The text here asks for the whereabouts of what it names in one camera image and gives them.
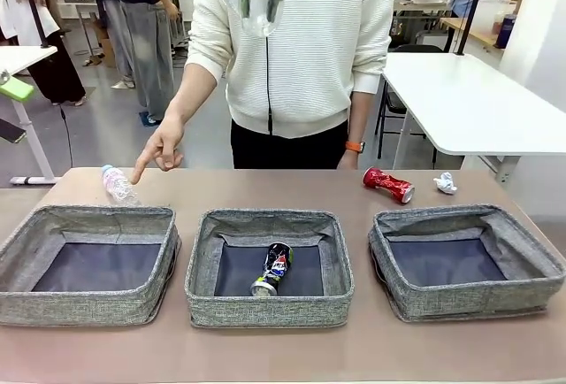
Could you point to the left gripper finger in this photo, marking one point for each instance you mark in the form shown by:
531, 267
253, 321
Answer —
12, 131
15, 89

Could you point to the crushed red can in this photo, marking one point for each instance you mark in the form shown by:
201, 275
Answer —
389, 184

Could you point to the white paper ball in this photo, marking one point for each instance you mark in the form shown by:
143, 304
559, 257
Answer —
445, 184

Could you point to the crushed dark blue can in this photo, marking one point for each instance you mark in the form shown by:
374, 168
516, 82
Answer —
274, 269

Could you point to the person's right forearm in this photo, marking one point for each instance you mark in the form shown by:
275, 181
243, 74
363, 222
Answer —
194, 92

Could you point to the person's left forearm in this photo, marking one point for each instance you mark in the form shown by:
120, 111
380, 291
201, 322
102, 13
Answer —
359, 114

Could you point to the person's right hand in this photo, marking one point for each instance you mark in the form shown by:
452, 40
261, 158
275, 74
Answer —
165, 140

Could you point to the person's left hand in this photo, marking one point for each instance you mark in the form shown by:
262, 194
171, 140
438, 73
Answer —
349, 160

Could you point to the black slanted pole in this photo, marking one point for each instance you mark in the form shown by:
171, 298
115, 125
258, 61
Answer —
35, 3
473, 8

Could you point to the person in white zip sweater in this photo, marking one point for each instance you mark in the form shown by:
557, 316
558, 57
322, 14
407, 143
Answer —
309, 70

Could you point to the cardboard box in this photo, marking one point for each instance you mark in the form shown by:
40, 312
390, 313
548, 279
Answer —
106, 48

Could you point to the bystander in wide grey jeans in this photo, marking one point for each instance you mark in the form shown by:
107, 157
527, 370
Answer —
150, 48

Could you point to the bystander in light shirt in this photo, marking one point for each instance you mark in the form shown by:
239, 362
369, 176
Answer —
112, 25

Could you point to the crushed clear plastic bottle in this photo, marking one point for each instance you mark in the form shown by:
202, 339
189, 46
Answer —
120, 187

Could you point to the black folding chair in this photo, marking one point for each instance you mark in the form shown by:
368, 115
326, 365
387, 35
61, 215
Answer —
393, 107

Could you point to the orange wrist watch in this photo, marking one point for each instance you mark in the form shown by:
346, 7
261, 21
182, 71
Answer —
354, 146

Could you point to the clear plastic container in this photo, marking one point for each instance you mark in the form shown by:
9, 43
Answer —
486, 17

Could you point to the grey fabric basket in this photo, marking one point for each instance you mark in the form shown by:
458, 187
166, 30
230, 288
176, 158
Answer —
79, 309
265, 311
464, 302

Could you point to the wooden background table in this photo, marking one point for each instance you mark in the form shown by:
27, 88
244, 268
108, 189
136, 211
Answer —
482, 37

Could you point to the dark blue bottle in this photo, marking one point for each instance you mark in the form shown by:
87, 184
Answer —
505, 32

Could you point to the large white table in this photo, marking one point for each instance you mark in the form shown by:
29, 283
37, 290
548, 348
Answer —
477, 101

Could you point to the background metal frame table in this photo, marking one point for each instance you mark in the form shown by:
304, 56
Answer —
420, 3

